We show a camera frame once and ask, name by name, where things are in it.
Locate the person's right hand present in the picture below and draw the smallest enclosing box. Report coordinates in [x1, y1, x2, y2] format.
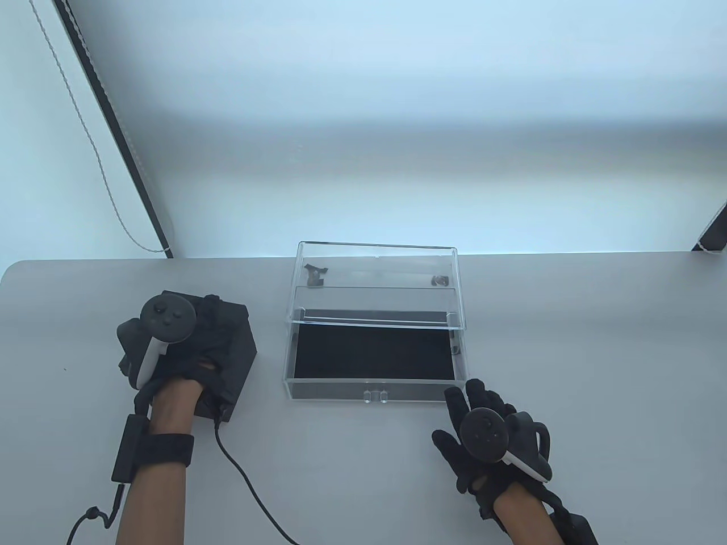
[432, 379, 553, 520]

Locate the person's left hand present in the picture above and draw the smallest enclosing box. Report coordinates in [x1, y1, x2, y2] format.
[116, 291, 239, 406]

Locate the black box lid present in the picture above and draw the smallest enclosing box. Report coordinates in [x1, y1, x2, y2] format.
[161, 291, 253, 364]

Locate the clear acrylic drawer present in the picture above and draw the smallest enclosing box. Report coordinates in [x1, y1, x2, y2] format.
[282, 308, 471, 404]

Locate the person's left forearm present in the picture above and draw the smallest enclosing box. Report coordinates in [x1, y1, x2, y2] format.
[116, 377, 206, 545]

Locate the person's right forearm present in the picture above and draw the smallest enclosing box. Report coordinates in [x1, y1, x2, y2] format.
[493, 493, 560, 545]

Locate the black felt drawer liner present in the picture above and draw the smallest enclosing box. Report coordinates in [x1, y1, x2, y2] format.
[295, 324, 460, 380]

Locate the clear acrylic drawer case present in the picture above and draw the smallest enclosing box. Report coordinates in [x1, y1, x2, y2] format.
[289, 241, 468, 332]

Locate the dark right hand controller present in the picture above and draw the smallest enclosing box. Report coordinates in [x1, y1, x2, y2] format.
[458, 408, 553, 484]

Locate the dark hand controller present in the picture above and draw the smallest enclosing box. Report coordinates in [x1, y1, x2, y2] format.
[135, 292, 197, 390]
[458, 408, 553, 484]

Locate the dark left hand controller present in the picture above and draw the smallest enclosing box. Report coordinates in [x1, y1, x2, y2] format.
[135, 292, 197, 390]

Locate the black left wrist camera unit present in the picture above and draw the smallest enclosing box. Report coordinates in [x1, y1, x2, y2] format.
[111, 414, 195, 484]

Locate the black wrist camera unit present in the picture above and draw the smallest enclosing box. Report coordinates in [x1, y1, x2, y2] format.
[544, 493, 598, 545]
[111, 414, 195, 484]

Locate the black right wrist camera unit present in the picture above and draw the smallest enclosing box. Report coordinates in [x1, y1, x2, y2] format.
[544, 493, 598, 545]

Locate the thin black lanyard cable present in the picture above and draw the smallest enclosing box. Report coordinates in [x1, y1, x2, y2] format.
[67, 483, 127, 545]

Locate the white beaded blind cord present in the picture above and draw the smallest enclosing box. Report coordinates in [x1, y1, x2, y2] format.
[28, 0, 172, 254]

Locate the black window frame bar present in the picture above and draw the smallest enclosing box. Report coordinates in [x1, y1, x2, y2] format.
[53, 0, 175, 259]

